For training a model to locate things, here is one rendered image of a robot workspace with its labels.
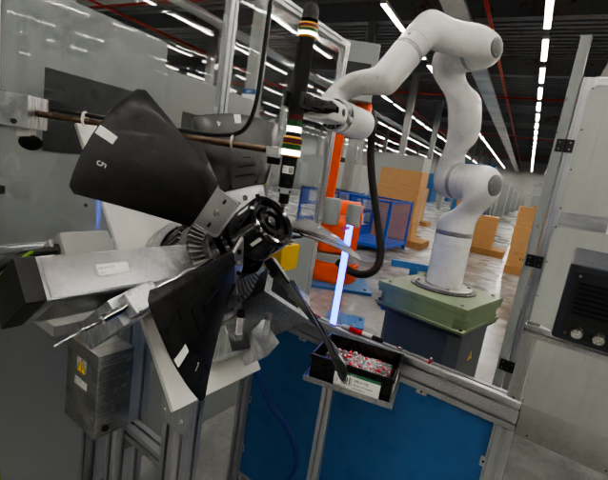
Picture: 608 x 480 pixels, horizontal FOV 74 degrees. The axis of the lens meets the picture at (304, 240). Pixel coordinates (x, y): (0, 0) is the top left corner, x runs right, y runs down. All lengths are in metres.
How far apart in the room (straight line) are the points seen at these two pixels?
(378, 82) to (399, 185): 7.80
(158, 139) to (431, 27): 0.82
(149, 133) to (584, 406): 2.49
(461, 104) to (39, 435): 1.71
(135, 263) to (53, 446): 1.05
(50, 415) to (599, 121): 2.69
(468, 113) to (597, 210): 1.30
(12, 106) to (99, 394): 0.68
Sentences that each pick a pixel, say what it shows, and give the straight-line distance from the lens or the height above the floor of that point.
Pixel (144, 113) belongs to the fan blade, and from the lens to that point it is 0.82.
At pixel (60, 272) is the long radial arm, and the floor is 1.12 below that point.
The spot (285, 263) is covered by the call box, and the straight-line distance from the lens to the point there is 1.38.
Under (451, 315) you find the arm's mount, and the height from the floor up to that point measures 0.98.
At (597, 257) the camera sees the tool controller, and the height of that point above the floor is 1.24.
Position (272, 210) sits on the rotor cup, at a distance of 0.86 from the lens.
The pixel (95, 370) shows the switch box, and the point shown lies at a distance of 1.11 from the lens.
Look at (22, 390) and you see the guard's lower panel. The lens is 1.59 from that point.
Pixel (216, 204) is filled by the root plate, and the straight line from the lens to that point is 0.84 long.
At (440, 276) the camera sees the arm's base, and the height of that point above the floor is 1.05.
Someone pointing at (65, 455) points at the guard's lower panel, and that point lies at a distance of 1.81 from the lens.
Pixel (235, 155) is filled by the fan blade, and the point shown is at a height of 1.34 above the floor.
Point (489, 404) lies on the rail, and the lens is 1.21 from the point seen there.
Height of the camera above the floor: 1.34
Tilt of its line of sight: 10 degrees down
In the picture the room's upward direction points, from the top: 9 degrees clockwise
